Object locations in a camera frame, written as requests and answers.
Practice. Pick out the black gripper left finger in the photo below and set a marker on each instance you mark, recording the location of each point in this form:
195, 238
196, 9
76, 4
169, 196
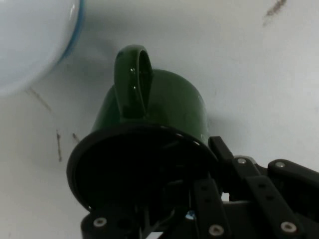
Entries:
214, 219

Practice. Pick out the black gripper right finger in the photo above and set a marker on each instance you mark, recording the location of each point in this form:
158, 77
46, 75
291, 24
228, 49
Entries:
279, 199

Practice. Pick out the green mug with white print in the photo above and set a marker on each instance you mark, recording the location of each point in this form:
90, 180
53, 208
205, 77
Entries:
174, 99

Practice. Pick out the blue and white bowl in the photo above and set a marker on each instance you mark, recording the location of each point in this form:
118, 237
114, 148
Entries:
30, 42

